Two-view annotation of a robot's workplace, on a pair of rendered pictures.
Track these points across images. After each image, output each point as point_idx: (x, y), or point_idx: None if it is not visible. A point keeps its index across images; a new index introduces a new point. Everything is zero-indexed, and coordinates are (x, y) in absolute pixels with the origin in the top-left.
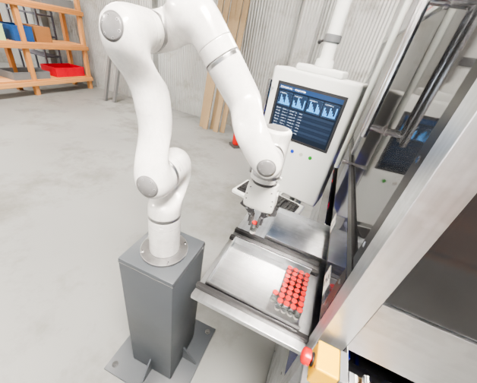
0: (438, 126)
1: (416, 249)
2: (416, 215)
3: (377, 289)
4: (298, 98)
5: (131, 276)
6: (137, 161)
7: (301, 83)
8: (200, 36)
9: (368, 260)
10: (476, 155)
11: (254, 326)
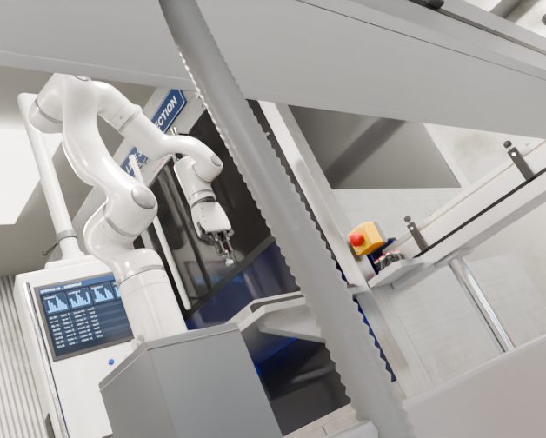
0: (259, 121)
1: (308, 149)
2: (293, 134)
3: (322, 180)
4: (76, 293)
5: (182, 368)
6: (116, 181)
7: (68, 278)
8: (120, 98)
9: (303, 171)
10: (282, 107)
11: None
